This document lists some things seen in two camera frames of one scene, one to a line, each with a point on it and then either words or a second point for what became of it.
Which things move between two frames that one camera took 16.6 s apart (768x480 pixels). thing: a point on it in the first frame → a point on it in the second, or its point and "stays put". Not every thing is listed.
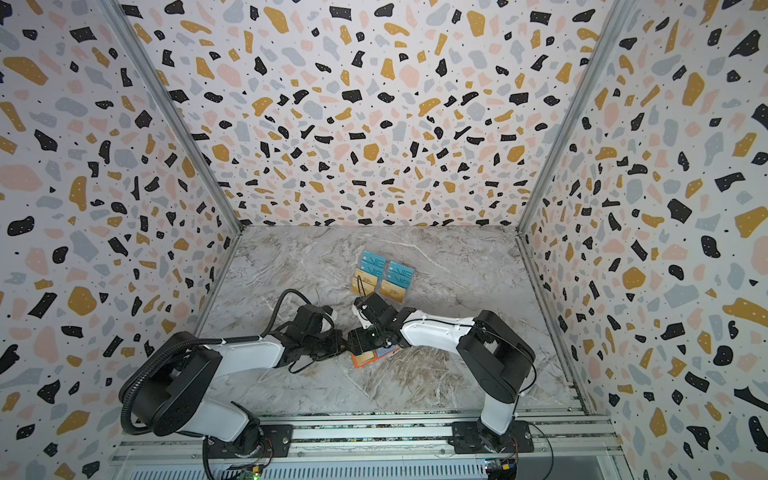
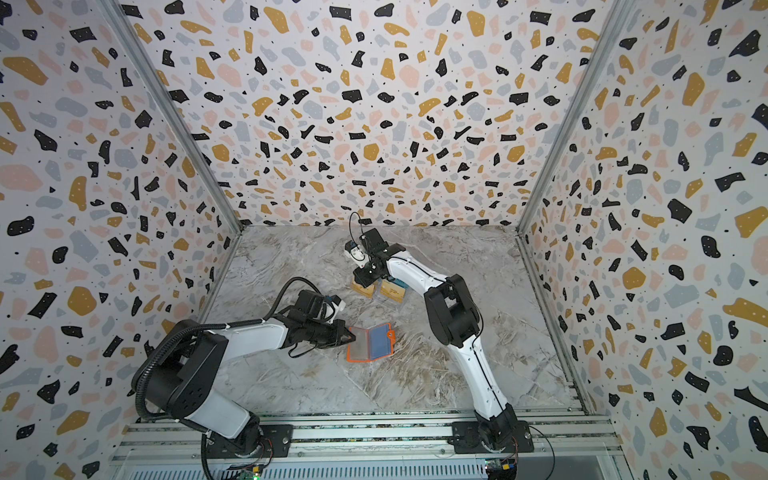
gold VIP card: [394, 291] stays put
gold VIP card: [363, 285] stays put
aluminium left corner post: [171, 112] stays put
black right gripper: [366, 335] → [365, 275]
